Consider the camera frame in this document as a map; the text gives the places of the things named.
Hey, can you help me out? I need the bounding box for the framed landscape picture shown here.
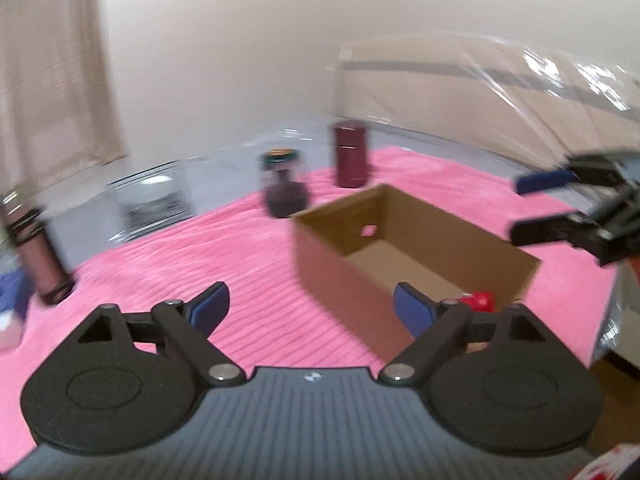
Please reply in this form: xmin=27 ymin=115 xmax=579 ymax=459
xmin=107 ymin=161 xmax=196 ymax=241

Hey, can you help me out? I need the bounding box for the blue flat box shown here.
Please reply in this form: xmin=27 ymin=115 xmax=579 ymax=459
xmin=0 ymin=267 xmax=36 ymax=321

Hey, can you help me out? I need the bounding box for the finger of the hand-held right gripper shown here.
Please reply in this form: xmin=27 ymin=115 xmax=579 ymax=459
xmin=509 ymin=212 xmax=606 ymax=248
xmin=515 ymin=157 xmax=621 ymax=196

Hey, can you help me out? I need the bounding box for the brown cardboard box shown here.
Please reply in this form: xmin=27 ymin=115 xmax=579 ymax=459
xmin=290 ymin=184 xmax=543 ymax=361

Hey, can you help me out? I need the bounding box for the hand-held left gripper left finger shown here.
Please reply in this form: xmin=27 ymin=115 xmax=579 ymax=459
xmin=75 ymin=281 xmax=246 ymax=387

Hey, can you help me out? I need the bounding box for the dark jar with green lid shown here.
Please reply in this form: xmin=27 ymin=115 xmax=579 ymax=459
xmin=259 ymin=147 xmax=312 ymax=219

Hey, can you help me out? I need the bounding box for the beige curtain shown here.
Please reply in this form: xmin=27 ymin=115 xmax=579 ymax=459
xmin=0 ymin=0 xmax=130 ymax=196

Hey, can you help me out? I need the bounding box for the maroon thermos flask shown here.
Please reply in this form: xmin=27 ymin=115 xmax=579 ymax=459
xmin=329 ymin=121 xmax=373 ymax=190

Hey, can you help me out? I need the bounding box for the pink ribbed blanket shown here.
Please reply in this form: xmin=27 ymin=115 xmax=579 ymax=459
xmin=0 ymin=145 xmax=623 ymax=466

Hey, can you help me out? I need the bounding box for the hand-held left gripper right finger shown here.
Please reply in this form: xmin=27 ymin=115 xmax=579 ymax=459
xmin=378 ymin=282 xmax=556 ymax=388

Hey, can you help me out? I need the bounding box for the red and white package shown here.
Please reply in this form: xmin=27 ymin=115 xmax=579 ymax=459
xmin=570 ymin=442 xmax=640 ymax=480

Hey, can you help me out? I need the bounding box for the small red object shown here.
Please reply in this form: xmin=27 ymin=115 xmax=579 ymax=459
xmin=457 ymin=291 xmax=498 ymax=313

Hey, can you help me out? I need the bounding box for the pink thermos with black holder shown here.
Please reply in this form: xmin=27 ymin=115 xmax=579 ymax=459
xmin=2 ymin=187 xmax=77 ymax=307

